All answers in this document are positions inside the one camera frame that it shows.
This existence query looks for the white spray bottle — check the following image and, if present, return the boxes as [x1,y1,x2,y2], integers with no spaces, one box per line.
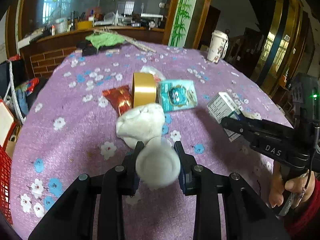
[136,137,181,189]

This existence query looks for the white medicine box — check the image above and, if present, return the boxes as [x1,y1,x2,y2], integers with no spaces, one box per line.
[206,91,247,142]

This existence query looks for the teal cartoon tissue pack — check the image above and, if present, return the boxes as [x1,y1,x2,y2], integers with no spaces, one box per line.
[157,80,198,113]

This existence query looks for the right hand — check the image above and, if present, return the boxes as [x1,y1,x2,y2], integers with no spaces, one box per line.
[268,161,317,209]

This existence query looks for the white crumpled tissue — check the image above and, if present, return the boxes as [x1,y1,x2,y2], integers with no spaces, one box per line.
[116,103,165,149]

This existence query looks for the purple floral tablecloth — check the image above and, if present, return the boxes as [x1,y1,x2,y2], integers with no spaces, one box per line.
[10,44,289,239]

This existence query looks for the red snack wrapper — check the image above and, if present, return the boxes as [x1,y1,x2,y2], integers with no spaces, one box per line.
[103,85,133,116]

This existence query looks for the white tied plastic bag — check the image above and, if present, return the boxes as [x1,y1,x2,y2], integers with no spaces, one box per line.
[140,66,166,83]

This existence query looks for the red plastic basket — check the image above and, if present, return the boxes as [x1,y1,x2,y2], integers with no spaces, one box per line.
[0,100,16,224]

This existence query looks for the floral paper cup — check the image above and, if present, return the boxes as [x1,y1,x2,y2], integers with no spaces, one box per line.
[207,30,228,63]

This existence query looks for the black pouch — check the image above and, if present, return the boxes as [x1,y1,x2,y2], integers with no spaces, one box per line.
[76,40,98,57]

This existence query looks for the wooden sticks bundle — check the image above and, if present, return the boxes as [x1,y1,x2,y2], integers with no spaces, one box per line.
[93,29,157,53]

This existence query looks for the green cloth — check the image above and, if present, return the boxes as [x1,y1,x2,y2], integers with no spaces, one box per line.
[85,34,125,49]

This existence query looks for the wooden counter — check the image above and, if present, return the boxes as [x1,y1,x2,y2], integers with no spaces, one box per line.
[20,26,164,78]

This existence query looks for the yellow container on counter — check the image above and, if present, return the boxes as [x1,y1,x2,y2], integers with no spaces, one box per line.
[76,21,93,30]

